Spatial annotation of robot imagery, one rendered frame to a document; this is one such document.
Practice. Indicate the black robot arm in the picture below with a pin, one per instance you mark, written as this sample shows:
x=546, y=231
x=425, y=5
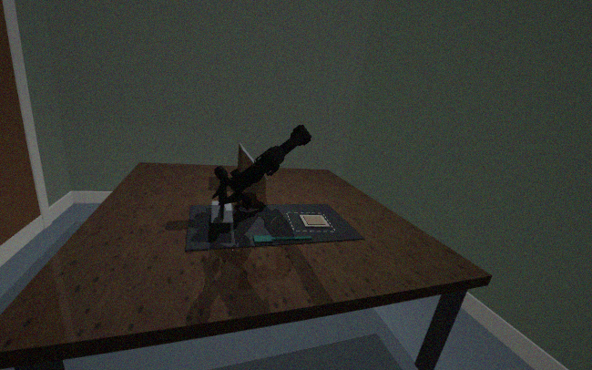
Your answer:
x=271, y=159

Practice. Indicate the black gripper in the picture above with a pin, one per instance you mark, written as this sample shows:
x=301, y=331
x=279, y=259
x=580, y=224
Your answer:
x=238, y=185

